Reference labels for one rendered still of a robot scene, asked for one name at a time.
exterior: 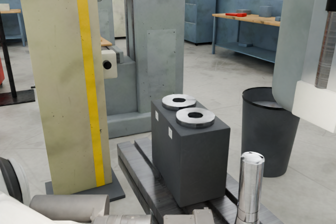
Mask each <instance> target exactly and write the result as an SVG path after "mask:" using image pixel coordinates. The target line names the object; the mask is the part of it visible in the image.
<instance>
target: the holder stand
mask: <svg viewBox="0 0 336 224"><path fill-rule="evenodd" d="M230 133H231V128H230V127H229V126H228V125H227V124H226V123H224V122H223V121H222V120H221V119H219V118H218V117H217V116H216V115H214V113H213V112H211V111H209V110H208V109H207V108H206V107H205V106H203V105H202V104H201V103H200V102H198V101H197V100H196V99H195V98H194V97H192V96H191V95H185V94H172V95H167V96H165V97H164V98H163V99H155V100H151V143H152V159H153V161H154V163H155V165H156V166H157V168H158V170H159V172H160V173H161V175H162V177H163V179H164V181H165V182H166V184H167V186H168V188H169V190H170V191H171V193H172V195H173V197H174V198H175V200H176V202H177V204H178V206H179V207H180V208H181V207H185V206H189V205H193V204H197V203H201V202H205V201H208V200H212V199H216V198H220V197H224V196H225V191H226V179H227V168H228V156H229V144H230Z"/></svg>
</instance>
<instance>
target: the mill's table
mask: <svg viewBox="0 0 336 224"><path fill-rule="evenodd" d="M117 156H118V165H119V167H120V168H121V170H122V172H123V174H124V176H125V178H126V179H127V181H128V183H129V185H130V187H131V188H132V190H133V192H134V194H135V196H136V197H137V199H138V201H139V203H140V205H141V206H142V208H143V210H144V212H145V214H146V215H151V216H152V224H164V216H165V215H192V211H193V210H194V209H204V208H208V209H211V210H212V215H213V220H214V224H234V223H235V219H236V215H237V209H238V193H239V183H238V182H237V181H236V180H235V179H234V178H233V177H232V176H231V175H229V174H228V173H227V174H226V186H225V196H222V197H219V198H215V199H211V200H207V201H203V202H199V203H195V204H191V205H188V206H184V207H179V205H178V203H177V202H176V200H175V198H174V196H173V195H172V193H171V191H170V189H169V187H168V186H167V184H166V182H165V180H164V178H163V177H162V175H161V173H160V171H159V170H158V168H157V166H156V164H155V162H154V161H153V159H152V140H150V139H149V138H148V137H143V138H139V139H135V140H134V143H133V144H132V143H131V142H130V141H125V142H121V143H117ZM259 224H284V223H283V222H282V221H281V220H280V219H278V218H277V217H276V216H275V215H274V214H273V213H272V212H271V211H270V210H268V209H267V208H266V207H265V206H264V205H263V204H262V203H260V209H259Z"/></svg>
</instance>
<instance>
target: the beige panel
mask: <svg viewBox="0 0 336 224"><path fill-rule="evenodd" d="M20 2H21V8H22V14H23V19H24V25H25V31H26V37H27V43H28V48H29V54H30V60H31V66H32V72H33V77H34V83H35V89H36V95H37V101H38V106H39V112H40V118H41V124H42V130H43V135H44V141H45V147H46V153H47V159H48V164H49V170H50V176H51V181H49V182H45V190H46V194H47V195H109V202H113V201H117V200H120V199H123V198H125V197H126V195H125V193H124V191H123V189H122V187H121V185H120V183H119V181H118V179H117V177H116V175H115V173H114V171H113V169H112V167H111V158H110V146H109V134H108V122H107V109H106V97H105V85H104V73H103V61H102V49H101V37H100V25H99V13H98V1H97V0H20Z"/></svg>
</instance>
